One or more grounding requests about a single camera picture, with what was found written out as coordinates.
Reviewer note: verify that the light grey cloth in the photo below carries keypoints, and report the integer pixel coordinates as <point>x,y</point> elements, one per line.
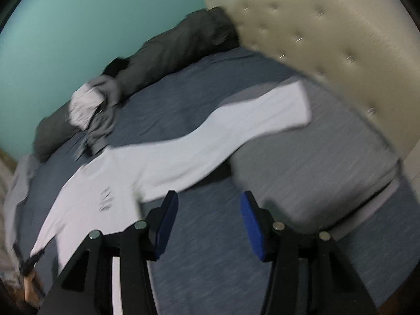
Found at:
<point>19,187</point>

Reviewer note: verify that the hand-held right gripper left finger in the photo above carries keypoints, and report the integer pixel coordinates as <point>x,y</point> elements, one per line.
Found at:
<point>165,223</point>

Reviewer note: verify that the bed with blue sheet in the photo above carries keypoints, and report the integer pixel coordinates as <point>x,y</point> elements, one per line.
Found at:
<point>203,269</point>

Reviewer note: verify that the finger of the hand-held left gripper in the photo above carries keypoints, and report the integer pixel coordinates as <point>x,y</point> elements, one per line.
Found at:
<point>29,262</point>

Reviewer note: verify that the white shorts with black trim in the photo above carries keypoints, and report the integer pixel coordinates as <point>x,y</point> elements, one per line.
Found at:
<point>83,105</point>

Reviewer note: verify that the grey crumpled garment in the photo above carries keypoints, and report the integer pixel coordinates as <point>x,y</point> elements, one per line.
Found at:
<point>108,118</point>

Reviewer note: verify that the white shirt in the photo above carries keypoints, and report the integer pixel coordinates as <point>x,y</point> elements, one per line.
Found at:
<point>164,157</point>

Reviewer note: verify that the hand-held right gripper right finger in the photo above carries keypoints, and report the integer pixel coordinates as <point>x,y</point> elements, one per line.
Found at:
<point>252,226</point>

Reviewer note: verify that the person's left hand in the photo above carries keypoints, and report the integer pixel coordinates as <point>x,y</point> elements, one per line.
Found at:
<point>32,288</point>

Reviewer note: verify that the black cloth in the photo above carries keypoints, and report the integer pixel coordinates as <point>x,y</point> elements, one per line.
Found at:
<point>115,66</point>

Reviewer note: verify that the dark grey rolled duvet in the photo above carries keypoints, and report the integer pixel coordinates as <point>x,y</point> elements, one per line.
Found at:
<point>170,49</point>

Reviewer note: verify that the cream tufted headboard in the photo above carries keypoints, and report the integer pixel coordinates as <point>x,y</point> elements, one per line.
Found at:
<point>328,32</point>

